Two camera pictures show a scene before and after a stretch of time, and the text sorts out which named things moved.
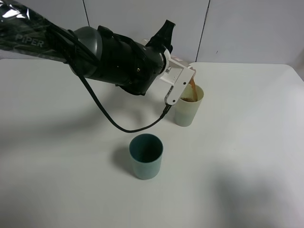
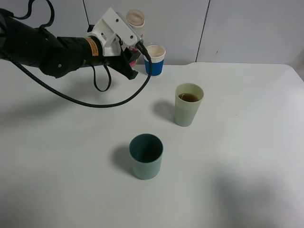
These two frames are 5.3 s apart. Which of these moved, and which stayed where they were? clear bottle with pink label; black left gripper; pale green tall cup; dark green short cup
Moved: clear bottle with pink label; black left gripper
Stayed: dark green short cup; pale green tall cup
